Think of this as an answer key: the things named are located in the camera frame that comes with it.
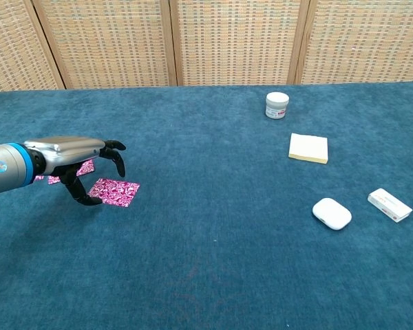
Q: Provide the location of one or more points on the woven bamboo folding screen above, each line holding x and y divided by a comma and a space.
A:
234, 41

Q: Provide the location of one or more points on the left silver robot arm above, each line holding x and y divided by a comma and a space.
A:
7, 168

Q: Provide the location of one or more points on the blue carpet table mat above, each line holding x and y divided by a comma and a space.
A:
199, 223

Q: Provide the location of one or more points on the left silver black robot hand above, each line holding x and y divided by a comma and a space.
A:
65, 151

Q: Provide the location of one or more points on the small white labelled jar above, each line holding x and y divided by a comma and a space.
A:
277, 106

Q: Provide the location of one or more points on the white earbuds charging case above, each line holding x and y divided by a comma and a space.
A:
331, 213

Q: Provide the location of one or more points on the pale yellow sticky note pad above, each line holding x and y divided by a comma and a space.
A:
308, 147

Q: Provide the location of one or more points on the small white orange-print box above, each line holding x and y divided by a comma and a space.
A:
389, 205

